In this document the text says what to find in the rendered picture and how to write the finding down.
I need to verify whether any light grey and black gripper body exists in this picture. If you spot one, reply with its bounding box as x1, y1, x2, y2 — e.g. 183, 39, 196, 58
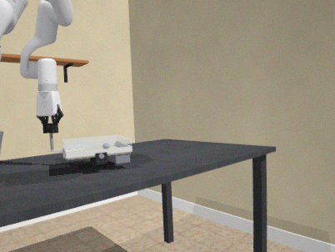
36, 90, 62, 117

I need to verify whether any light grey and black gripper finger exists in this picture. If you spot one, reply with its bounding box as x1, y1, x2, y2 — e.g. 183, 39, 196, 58
51, 106, 63, 134
37, 116, 48, 134

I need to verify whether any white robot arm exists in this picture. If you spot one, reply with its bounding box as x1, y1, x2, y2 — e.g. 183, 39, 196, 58
0, 0, 73, 91

